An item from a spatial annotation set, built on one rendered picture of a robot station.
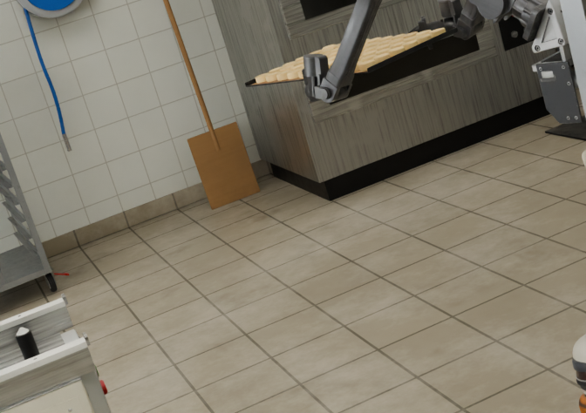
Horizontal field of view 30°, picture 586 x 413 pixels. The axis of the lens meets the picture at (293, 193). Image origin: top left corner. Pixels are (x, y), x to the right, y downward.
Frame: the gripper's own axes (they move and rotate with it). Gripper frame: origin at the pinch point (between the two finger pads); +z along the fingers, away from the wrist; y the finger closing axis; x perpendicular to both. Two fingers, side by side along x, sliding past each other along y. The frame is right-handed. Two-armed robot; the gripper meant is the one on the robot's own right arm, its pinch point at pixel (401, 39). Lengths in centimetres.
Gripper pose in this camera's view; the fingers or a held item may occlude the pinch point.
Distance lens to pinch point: 359.4
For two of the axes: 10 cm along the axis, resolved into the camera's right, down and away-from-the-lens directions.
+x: -0.8, 3.0, -9.5
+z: -9.6, 2.5, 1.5
